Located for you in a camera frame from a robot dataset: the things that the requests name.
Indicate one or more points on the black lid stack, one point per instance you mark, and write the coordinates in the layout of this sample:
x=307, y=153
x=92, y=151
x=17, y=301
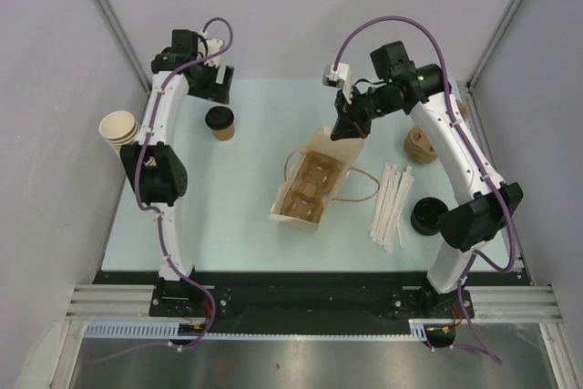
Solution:
x=425, y=215

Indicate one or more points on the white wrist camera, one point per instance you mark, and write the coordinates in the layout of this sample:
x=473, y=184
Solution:
x=339, y=77
x=210, y=47

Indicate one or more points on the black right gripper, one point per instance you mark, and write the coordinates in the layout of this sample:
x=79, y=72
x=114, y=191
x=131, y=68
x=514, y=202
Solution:
x=344, y=128

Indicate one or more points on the black coffee cup lid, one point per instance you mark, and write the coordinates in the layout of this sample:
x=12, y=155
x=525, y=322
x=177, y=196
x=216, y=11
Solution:
x=219, y=118

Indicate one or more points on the brown pulp two-cup carrier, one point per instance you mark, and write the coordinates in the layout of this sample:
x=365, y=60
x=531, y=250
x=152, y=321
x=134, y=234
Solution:
x=306, y=198

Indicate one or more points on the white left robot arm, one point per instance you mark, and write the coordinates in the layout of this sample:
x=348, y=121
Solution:
x=190, y=66

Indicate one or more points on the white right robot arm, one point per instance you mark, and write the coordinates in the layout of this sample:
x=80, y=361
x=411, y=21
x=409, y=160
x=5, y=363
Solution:
x=485, y=202

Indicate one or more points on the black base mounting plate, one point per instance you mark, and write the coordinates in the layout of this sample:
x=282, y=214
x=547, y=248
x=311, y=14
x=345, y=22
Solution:
x=294, y=322

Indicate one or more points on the brown paper coffee cup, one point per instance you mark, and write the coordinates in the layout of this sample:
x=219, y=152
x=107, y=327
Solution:
x=224, y=135

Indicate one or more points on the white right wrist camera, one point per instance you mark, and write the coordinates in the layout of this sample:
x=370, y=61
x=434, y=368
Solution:
x=339, y=77

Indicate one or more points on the stack of paper cups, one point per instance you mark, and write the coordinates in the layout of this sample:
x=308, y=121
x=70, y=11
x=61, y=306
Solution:
x=121, y=129

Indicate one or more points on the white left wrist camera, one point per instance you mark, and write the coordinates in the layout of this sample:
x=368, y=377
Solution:
x=210, y=47

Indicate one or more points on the white wrapped straw pile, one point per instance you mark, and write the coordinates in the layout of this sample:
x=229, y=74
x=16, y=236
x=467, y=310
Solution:
x=385, y=229

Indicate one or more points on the cream paper takeout bag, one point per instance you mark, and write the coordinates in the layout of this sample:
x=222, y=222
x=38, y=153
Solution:
x=347, y=151

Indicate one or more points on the brown pulp cup carrier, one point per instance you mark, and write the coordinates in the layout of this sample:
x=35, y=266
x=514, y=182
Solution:
x=418, y=146

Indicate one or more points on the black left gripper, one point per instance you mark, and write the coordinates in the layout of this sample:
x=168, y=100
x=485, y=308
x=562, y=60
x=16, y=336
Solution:
x=215, y=92

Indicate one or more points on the aluminium frame rail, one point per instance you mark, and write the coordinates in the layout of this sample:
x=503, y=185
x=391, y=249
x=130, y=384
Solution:
x=503, y=304

